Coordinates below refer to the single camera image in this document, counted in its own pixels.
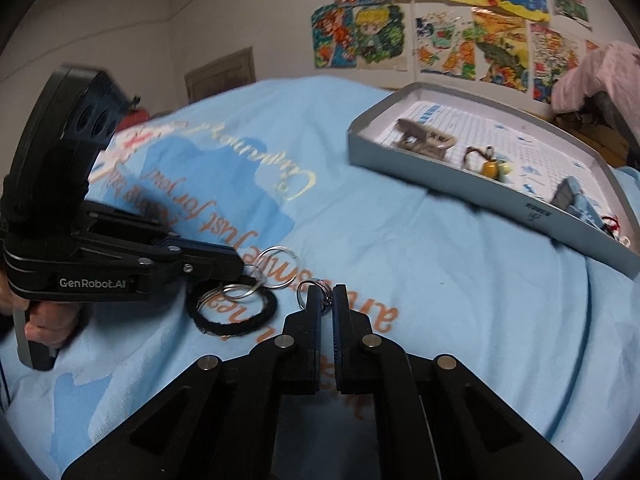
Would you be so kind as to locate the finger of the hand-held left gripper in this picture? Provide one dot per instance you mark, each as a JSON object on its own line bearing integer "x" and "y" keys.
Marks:
{"x": 210, "y": 262}
{"x": 125, "y": 222}

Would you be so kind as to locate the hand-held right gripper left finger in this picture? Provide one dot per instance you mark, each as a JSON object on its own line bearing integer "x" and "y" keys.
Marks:
{"x": 307, "y": 340}

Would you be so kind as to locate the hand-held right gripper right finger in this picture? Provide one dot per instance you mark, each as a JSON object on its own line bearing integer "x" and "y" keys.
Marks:
{"x": 350, "y": 345}

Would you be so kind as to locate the silver key rings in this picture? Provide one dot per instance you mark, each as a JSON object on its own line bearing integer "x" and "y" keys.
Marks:
{"x": 253, "y": 287}

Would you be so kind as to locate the grey shallow cardboard box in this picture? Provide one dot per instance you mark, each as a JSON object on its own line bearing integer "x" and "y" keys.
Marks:
{"x": 450, "y": 180}

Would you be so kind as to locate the blue wrist watch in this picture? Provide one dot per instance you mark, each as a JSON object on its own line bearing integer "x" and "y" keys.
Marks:
{"x": 567, "y": 195}

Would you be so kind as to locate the white hair clip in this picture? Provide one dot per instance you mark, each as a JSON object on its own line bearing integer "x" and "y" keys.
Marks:
{"x": 622, "y": 241}

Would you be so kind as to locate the person's left hand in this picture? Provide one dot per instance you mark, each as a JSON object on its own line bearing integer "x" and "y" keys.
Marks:
{"x": 45, "y": 327}

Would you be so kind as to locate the red plaid cloth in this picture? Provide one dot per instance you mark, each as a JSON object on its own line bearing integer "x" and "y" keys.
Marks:
{"x": 132, "y": 120}

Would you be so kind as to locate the small brown door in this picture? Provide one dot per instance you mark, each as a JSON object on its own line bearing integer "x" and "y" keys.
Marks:
{"x": 220, "y": 77}

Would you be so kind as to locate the pink floral blanket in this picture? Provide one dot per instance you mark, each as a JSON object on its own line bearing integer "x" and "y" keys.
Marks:
{"x": 615, "y": 70}

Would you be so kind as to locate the group of colourful wall drawings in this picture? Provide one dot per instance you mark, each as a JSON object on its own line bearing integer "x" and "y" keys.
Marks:
{"x": 500, "y": 35}

